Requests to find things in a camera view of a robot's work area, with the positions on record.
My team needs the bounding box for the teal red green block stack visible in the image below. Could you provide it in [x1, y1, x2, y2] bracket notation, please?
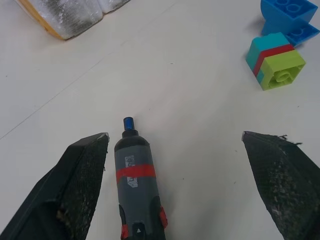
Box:
[245, 32, 307, 92]

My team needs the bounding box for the blue toy building block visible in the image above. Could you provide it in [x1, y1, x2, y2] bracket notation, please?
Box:
[260, 0, 320, 47]

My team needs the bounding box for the grey electric screwdriver red tape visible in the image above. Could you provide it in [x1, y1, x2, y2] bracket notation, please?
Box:
[114, 116, 168, 240]

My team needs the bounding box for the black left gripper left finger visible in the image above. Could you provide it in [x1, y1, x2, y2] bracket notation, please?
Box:
[0, 132, 111, 240]

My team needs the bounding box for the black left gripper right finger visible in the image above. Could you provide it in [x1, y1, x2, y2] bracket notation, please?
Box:
[241, 130, 320, 240]

